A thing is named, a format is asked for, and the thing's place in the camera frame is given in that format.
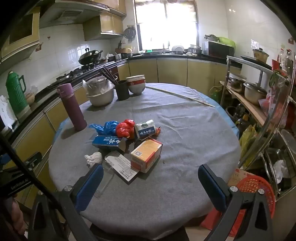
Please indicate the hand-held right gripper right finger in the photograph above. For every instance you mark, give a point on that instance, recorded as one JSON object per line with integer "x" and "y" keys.
{"x": 211, "y": 185}

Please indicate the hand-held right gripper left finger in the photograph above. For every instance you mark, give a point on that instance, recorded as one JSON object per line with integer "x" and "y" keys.
{"x": 90, "y": 185}

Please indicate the clear plastic wrapper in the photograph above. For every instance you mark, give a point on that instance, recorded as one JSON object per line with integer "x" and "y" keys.
{"x": 107, "y": 178}

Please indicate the white tissue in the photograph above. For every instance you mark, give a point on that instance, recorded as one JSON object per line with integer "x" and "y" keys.
{"x": 93, "y": 158}

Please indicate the printed paper leaflet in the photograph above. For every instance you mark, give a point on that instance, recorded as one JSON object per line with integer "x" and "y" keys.
{"x": 120, "y": 166}

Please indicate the red plastic basket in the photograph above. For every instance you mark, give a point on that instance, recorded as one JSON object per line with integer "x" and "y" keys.
{"x": 249, "y": 183}

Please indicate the blue plastic bag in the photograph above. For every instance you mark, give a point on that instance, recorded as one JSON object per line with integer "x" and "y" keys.
{"x": 108, "y": 127}

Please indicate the red plastic bag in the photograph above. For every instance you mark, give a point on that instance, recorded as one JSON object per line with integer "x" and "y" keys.
{"x": 123, "y": 129}

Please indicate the orange cardboard box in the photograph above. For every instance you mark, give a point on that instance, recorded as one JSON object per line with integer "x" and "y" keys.
{"x": 145, "y": 150}

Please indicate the white and blue carton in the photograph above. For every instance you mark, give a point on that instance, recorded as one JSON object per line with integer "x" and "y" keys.
{"x": 145, "y": 132}

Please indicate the person's left hand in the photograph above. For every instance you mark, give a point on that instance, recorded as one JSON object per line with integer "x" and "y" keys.
{"x": 15, "y": 215}

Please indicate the brown cardboard box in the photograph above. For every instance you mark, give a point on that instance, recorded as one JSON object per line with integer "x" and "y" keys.
{"x": 238, "y": 176}

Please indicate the red plastic sack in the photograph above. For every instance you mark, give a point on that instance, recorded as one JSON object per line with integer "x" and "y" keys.
{"x": 215, "y": 220}

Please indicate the yellow green shopping bag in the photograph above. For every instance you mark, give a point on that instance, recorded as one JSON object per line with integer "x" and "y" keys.
{"x": 247, "y": 141}

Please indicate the grey tablecloth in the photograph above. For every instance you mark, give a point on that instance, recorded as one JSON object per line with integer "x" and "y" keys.
{"x": 173, "y": 139}

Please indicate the blue table cover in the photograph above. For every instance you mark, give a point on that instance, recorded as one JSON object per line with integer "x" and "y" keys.
{"x": 231, "y": 120}

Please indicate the white plastic bag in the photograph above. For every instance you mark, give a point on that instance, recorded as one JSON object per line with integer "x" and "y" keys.
{"x": 279, "y": 169}

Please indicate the white paper bag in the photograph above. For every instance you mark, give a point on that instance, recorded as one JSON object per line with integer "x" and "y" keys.
{"x": 7, "y": 113}

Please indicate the dark oil bottles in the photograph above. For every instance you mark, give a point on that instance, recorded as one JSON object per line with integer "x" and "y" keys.
{"x": 241, "y": 120}

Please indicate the purple thermos bottle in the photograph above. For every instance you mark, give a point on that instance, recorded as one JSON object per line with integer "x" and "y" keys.
{"x": 71, "y": 104}

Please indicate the small brown bowl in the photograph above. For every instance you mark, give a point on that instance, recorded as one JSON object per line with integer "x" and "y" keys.
{"x": 30, "y": 98}

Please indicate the green thermos jug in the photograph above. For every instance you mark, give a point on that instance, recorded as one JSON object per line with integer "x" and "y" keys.
{"x": 16, "y": 92}

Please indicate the dark green bag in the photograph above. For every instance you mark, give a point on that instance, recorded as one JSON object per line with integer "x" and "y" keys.
{"x": 215, "y": 95}

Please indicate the metal storage rack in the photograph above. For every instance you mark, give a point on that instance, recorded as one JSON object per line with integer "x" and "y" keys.
{"x": 274, "y": 115}

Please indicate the long white stick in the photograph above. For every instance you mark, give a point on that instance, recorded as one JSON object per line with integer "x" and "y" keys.
{"x": 180, "y": 95}

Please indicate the pink plastic bag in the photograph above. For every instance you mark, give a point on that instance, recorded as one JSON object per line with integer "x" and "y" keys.
{"x": 266, "y": 104}

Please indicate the dark lidded pot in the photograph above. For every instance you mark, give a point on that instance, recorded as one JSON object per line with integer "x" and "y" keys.
{"x": 235, "y": 84}

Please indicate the gas stove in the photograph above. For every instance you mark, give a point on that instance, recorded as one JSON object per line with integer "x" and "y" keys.
{"x": 69, "y": 75}

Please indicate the red banded bowl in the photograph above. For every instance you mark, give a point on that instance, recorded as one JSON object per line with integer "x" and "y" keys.
{"x": 135, "y": 77}
{"x": 136, "y": 83}

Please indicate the yellow base cabinets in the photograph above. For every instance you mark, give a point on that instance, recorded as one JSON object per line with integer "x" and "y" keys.
{"x": 171, "y": 69}

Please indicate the black wok with lid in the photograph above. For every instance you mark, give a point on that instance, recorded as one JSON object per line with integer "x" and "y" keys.
{"x": 89, "y": 58}

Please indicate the black tray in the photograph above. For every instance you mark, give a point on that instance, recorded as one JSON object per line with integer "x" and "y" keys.
{"x": 249, "y": 59}

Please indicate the microwave oven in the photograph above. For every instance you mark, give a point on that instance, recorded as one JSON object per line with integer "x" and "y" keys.
{"x": 219, "y": 49}

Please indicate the steel cooking pots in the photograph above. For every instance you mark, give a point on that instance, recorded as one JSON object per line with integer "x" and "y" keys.
{"x": 194, "y": 49}

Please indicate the yellow enamel pot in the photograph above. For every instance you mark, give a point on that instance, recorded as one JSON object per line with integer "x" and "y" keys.
{"x": 261, "y": 56}

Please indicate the knife block and jars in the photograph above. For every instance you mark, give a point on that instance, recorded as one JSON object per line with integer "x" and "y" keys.
{"x": 123, "y": 51}

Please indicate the white dishes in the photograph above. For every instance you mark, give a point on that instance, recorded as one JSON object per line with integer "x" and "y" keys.
{"x": 178, "y": 49}

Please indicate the green plastic bag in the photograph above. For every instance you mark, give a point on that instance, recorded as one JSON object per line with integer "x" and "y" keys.
{"x": 227, "y": 41}

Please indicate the sink faucet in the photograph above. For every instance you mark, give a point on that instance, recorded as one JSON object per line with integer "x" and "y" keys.
{"x": 166, "y": 47}

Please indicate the condiment bottles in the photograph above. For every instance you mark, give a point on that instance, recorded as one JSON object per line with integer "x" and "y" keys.
{"x": 286, "y": 59}

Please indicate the leafy vegetables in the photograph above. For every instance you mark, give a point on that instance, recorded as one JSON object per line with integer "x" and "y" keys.
{"x": 211, "y": 37}

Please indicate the window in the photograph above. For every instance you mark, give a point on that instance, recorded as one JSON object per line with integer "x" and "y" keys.
{"x": 166, "y": 25}

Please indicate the range hood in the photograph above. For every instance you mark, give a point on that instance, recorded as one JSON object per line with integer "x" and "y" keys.
{"x": 69, "y": 14}

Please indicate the yellow wall cabinet glass door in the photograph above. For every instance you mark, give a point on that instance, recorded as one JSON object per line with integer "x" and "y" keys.
{"x": 20, "y": 34}

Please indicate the small wall fan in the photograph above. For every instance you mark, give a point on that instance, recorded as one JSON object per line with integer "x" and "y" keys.
{"x": 129, "y": 33}

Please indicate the small yellow wall cabinet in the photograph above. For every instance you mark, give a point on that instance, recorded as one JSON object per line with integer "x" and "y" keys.
{"x": 101, "y": 27}

